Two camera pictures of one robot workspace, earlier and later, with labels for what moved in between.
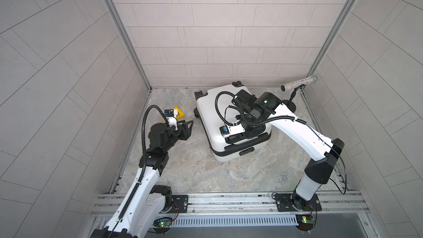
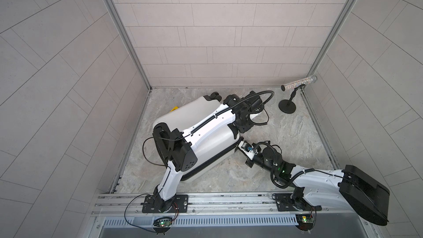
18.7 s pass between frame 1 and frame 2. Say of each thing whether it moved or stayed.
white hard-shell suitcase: moved
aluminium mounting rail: stayed
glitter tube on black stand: stayed
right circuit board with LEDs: stayed
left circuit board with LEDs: stayed
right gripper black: moved
